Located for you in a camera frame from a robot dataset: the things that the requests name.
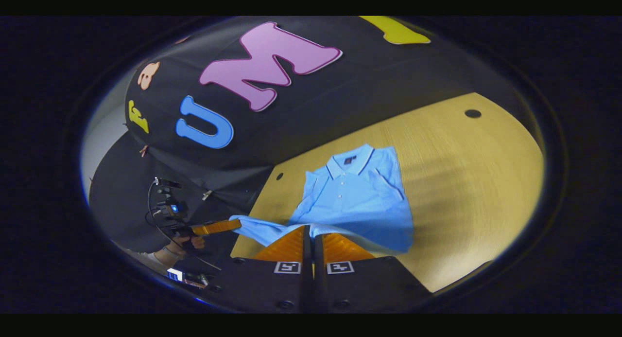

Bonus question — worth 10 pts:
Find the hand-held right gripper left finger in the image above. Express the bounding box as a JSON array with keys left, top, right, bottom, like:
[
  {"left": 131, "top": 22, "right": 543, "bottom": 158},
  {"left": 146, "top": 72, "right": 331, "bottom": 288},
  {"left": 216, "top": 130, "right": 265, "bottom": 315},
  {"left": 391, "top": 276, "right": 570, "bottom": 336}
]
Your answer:
[{"left": 209, "top": 225, "right": 313, "bottom": 314}]

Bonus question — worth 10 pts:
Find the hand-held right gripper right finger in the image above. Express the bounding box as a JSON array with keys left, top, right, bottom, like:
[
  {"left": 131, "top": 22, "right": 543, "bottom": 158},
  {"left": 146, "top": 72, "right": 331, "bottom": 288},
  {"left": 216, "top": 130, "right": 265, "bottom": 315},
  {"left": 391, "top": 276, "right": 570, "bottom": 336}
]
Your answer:
[{"left": 313, "top": 232, "right": 433, "bottom": 314}]

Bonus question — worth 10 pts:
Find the light blue T-shirt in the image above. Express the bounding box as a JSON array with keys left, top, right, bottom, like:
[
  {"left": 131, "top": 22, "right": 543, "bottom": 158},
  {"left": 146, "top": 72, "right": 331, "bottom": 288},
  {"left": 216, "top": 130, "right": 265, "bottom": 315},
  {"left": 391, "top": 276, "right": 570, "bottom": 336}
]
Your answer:
[{"left": 228, "top": 143, "right": 415, "bottom": 255}]

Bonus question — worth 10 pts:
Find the small white blue device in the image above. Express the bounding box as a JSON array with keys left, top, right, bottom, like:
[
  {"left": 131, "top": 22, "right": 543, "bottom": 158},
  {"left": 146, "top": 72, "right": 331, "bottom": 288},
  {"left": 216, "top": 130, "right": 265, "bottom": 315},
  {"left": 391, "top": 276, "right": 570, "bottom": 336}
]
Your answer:
[{"left": 166, "top": 267, "right": 210, "bottom": 289}]

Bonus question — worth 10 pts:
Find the black backdrop cloth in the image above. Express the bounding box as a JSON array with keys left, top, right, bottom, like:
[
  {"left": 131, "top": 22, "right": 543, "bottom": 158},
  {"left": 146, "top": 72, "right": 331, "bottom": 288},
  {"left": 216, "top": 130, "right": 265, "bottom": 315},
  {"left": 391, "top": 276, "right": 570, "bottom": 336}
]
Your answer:
[{"left": 89, "top": 16, "right": 486, "bottom": 260}]

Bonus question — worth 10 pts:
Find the black cable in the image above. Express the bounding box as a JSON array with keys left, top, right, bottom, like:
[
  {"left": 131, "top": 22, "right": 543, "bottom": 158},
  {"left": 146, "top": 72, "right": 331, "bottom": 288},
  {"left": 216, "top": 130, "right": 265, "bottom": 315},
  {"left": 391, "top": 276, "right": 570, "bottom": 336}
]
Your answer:
[{"left": 146, "top": 180, "right": 223, "bottom": 272}]

